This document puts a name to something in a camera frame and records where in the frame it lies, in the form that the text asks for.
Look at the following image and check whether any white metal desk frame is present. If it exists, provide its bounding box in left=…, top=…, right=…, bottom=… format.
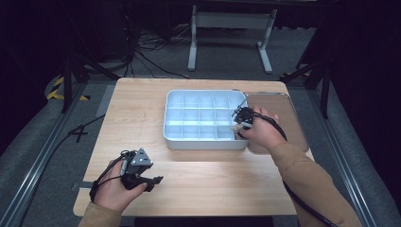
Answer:
left=186, top=4, right=279, bottom=76

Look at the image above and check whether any tangle of black floor cables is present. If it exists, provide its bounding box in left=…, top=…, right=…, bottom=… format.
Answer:
left=124, top=18, right=191, bottom=80

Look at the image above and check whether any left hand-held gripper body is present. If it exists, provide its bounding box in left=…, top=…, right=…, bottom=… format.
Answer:
left=120, top=148, right=155, bottom=191

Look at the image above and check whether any grey tape strip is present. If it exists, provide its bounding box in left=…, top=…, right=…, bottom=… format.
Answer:
left=71, top=181, right=96, bottom=192

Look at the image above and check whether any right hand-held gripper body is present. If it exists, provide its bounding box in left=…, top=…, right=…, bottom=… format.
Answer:
left=232, top=97, right=255, bottom=131

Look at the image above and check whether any aluminium floor rail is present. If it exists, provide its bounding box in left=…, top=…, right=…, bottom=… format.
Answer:
left=306, top=88, right=381, bottom=227
left=0, top=80, right=90, bottom=227

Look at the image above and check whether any brown flat tray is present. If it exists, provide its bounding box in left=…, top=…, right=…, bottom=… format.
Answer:
left=243, top=91, right=310, bottom=155

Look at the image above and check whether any black floor cable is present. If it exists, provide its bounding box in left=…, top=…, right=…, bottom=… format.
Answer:
left=17, top=113, right=106, bottom=227

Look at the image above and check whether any black tripod stand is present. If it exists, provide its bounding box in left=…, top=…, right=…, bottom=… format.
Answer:
left=279, top=58, right=333, bottom=120
left=61, top=51, right=121, bottom=114

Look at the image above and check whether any white divided storage box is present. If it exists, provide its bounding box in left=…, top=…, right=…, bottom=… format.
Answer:
left=162, top=89, right=254, bottom=151

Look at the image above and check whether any person's left hand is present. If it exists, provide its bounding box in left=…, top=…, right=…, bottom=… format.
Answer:
left=92, top=157, right=149, bottom=213

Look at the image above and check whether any left hand-held gripper cable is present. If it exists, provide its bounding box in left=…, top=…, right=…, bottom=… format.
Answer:
left=88, top=149, right=138, bottom=203

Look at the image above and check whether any yellow black hazard tape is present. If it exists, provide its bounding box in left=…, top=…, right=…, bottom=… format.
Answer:
left=45, top=76, right=92, bottom=102

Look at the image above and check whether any person's right hand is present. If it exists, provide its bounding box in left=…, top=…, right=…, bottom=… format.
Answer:
left=239, top=105, right=288, bottom=153

